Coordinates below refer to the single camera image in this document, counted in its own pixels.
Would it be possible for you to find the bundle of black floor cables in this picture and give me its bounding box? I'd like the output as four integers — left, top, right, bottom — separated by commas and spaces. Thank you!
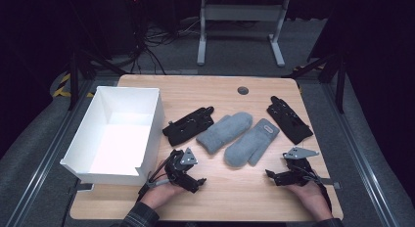
128, 15, 204, 75

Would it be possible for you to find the white box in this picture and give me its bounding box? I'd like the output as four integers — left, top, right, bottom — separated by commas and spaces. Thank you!
60, 85, 165, 187

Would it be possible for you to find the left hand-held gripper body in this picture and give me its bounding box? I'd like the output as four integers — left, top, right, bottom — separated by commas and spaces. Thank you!
164, 147, 200, 189

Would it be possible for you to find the left hand-held gripper cable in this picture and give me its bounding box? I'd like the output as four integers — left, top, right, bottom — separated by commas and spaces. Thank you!
136, 152, 174, 203

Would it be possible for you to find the grey fleece mitten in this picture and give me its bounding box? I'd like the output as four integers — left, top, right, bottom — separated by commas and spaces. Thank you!
195, 111, 254, 156

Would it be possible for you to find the grey table bracket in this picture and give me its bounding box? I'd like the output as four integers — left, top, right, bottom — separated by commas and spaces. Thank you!
75, 182, 96, 193

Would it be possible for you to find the person's right hand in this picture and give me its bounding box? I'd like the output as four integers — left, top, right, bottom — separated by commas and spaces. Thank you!
286, 179, 335, 222

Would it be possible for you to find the grey metal floor rail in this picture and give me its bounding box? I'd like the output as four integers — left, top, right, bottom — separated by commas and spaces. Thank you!
4, 79, 99, 227
320, 82, 401, 227

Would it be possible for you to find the person's left hand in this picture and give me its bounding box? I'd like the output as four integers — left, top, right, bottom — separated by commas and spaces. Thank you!
140, 179, 188, 211

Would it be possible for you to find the black metal stand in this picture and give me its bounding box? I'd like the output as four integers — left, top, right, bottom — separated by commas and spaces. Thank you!
68, 48, 129, 112
281, 52, 347, 114

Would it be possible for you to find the grey mitten with label patch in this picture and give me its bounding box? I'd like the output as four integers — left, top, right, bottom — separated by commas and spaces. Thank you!
223, 117, 281, 168

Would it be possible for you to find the right hand-held gripper cable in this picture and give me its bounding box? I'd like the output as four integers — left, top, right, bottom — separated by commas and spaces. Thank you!
312, 173, 334, 212

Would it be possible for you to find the hand-held gripper cable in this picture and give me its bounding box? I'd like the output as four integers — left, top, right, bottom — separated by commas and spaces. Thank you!
312, 173, 334, 212
136, 152, 174, 203

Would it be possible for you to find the white metal desk frame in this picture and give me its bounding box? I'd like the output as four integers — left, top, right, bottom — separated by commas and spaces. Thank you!
196, 0, 291, 68

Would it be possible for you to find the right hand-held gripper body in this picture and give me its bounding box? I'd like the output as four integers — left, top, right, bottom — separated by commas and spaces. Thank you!
277, 147, 320, 188

